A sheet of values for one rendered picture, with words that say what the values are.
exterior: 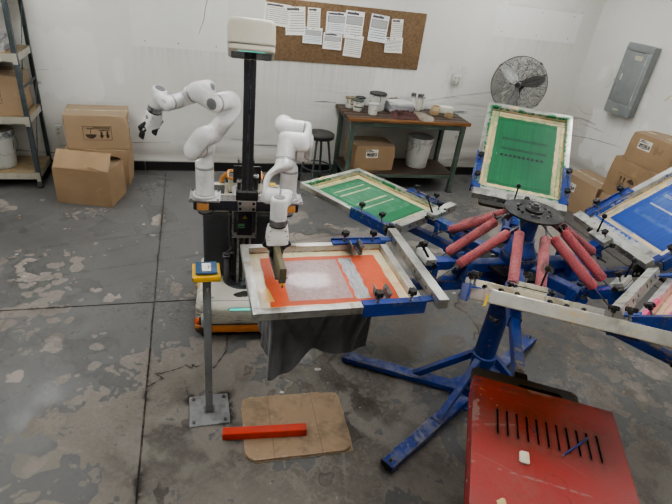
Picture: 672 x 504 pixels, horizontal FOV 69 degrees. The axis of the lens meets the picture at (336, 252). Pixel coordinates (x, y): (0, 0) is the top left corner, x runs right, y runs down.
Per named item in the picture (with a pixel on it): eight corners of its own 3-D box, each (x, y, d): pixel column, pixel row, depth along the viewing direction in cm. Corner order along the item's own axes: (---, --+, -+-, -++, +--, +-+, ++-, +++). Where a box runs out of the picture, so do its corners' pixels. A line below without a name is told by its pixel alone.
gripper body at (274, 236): (287, 218, 221) (286, 239, 227) (265, 218, 219) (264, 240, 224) (290, 226, 215) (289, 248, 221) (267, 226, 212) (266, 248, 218)
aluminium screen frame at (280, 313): (252, 321, 204) (252, 314, 203) (239, 250, 253) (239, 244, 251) (424, 309, 226) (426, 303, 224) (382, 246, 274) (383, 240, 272)
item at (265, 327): (266, 383, 234) (270, 311, 212) (255, 323, 271) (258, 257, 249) (272, 382, 235) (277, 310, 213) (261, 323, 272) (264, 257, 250)
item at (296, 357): (271, 381, 234) (275, 310, 213) (270, 376, 237) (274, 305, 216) (362, 372, 247) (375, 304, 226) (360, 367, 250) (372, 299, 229)
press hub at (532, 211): (456, 422, 294) (525, 221, 227) (430, 375, 326) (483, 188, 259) (513, 414, 305) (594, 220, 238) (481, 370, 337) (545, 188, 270)
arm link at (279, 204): (273, 185, 220) (295, 187, 221) (272, 206, 225) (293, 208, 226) (269, 199, 207) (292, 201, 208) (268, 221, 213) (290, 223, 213)
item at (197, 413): (189, 428, 269) (182, 283, 221) (189, 397, 287) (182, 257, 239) (230, 423, 275) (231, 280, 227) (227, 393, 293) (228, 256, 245)
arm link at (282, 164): (294, 162, 225) (289, 207, 223) (266, 159, 224) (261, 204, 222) (294, 157, 216) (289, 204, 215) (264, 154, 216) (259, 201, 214)
